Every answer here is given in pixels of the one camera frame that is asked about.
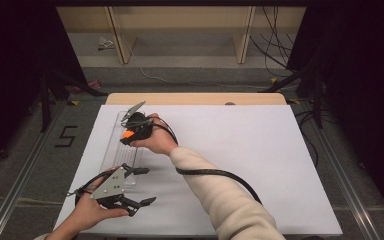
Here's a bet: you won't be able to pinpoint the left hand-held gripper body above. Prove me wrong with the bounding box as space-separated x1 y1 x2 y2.
90 163 132 211

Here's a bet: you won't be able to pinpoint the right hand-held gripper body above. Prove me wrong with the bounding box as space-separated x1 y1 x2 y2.
120 101 154 141

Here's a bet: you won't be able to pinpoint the clear plastic tray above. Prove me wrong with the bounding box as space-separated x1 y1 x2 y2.
99 110 144 186

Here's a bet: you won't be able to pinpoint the person's right hand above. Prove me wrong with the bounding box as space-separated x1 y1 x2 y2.
129 113 180 156

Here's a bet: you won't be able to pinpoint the person's left hand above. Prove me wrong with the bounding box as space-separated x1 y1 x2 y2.
54 190 130 238

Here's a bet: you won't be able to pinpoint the wooden table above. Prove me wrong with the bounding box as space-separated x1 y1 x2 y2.
105 92 288 106

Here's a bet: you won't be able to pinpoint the pink cloth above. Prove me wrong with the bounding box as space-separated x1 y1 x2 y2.
71 79 102 94

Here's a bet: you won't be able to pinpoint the crumpled paper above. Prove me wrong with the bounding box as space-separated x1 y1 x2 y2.
97 36 116 51

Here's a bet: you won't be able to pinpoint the black metal stand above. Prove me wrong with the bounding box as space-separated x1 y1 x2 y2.
39 64 108 133
259 58 326 130

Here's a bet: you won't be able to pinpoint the wooden shelf unit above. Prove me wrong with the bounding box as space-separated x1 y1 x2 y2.
56 6 306 65

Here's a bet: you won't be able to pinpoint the black curtain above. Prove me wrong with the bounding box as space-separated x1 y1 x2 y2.
0 0 88 171
285 0 384 231

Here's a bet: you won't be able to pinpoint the thick black gripper cable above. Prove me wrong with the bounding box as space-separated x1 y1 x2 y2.
152 116 263 205

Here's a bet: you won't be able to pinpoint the aluminium floor rail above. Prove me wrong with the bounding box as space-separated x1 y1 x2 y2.
0 101 68 240
296 101 383 240

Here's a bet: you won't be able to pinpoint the bundle of black floor cables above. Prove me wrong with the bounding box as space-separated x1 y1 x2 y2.
249 6 302 78

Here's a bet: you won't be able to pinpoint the black floor cable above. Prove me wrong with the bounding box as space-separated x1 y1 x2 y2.
294 109 320 168

